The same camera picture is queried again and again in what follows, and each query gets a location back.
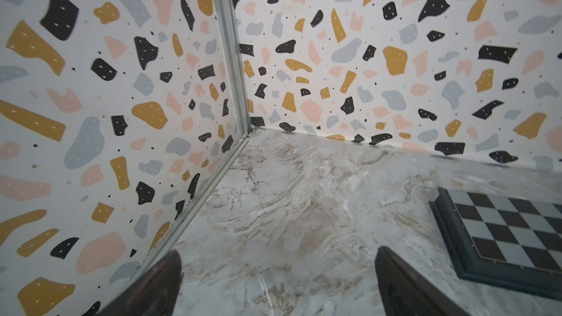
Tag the black white checkerboard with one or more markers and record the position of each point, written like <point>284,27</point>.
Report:
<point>505,242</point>

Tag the left corner aluminium post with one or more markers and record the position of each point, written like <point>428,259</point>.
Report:
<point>226,17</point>

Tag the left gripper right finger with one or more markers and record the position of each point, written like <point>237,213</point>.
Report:
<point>404,291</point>

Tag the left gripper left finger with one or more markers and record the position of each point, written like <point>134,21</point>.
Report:
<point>154,293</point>

